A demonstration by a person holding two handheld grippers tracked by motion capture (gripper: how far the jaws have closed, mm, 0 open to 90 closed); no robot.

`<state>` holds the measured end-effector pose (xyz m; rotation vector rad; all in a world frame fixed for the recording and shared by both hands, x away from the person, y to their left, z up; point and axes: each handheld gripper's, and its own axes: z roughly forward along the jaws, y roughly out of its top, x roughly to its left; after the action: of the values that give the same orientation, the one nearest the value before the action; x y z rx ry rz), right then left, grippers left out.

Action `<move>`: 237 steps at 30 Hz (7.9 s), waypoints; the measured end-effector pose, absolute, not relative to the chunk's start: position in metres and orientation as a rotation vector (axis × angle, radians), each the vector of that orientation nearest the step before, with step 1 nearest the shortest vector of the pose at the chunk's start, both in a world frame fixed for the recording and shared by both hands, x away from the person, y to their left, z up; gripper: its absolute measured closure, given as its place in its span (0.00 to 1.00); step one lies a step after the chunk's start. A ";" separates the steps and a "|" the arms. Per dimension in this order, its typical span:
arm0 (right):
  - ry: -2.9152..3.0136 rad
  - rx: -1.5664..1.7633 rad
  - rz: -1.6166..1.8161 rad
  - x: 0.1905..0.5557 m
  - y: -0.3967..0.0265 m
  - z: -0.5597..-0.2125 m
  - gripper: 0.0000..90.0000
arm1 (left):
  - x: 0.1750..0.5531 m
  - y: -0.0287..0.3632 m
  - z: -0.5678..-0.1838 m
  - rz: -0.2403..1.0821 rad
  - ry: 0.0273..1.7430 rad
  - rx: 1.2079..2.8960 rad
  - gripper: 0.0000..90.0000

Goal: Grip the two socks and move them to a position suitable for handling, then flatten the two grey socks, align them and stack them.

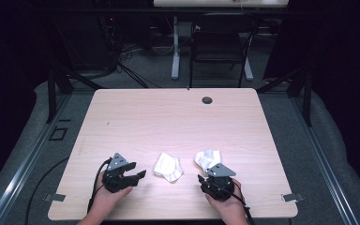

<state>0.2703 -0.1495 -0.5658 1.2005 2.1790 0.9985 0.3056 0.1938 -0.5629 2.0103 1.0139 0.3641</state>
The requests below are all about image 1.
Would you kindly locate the black tape strip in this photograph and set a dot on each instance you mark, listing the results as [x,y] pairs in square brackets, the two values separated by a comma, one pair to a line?
[64,120]

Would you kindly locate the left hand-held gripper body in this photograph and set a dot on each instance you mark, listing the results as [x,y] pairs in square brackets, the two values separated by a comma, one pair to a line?
[116,162]

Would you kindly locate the aluminium floor rail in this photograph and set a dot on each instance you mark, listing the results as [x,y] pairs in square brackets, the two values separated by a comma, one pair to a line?
[28,162]
[325,162]

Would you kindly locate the person's left hand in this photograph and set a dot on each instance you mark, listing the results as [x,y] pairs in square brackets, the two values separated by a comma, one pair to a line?
[103,201]

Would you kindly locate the black metal stand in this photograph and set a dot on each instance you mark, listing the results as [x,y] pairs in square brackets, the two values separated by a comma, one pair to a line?
[51,93]
[307,97]

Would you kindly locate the person's right hand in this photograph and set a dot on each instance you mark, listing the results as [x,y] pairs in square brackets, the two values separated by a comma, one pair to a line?
[229,207]

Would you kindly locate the grey table bracket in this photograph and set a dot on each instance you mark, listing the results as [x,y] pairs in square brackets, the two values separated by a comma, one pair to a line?
[55,197]
[292,197]

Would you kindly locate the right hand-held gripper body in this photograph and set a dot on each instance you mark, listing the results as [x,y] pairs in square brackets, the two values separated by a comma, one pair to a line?
[220,184]

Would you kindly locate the white desk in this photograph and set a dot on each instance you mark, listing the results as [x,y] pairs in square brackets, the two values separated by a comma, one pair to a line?
[218,2]

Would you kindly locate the white ankle sock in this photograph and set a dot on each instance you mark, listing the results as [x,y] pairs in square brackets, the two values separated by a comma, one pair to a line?
[168,167]
[207,158]

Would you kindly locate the black chair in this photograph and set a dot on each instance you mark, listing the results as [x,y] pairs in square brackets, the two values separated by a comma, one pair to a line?
[218,40]

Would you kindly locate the black tape square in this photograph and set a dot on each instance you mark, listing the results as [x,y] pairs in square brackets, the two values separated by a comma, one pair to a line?
[51,137]

